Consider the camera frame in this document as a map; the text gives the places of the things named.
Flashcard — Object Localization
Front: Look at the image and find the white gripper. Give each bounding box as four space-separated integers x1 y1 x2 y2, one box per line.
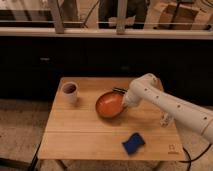
122 89 142 107

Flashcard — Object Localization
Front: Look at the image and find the orange ceramic bowl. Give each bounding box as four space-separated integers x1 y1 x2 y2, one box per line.
95 91 125 118

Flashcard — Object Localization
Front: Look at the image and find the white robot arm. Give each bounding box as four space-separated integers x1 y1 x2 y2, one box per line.
123 73 213 144

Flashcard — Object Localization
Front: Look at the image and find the black rectangular box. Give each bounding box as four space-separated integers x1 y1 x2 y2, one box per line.
112 87 127 93

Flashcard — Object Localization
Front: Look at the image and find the white clamp on table edge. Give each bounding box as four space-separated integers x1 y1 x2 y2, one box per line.
160 113 172 127

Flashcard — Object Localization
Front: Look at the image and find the blue sponge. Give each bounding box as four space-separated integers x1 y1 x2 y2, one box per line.
122 133 145 155

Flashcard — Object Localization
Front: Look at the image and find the wooden table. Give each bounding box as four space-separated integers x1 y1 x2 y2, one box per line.
38 77 184 161

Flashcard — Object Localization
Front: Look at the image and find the cardboard box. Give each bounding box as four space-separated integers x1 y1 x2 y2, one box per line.
156 2 212 31

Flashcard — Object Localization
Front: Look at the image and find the black cable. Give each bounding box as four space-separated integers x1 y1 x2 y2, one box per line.
179 143 213 171

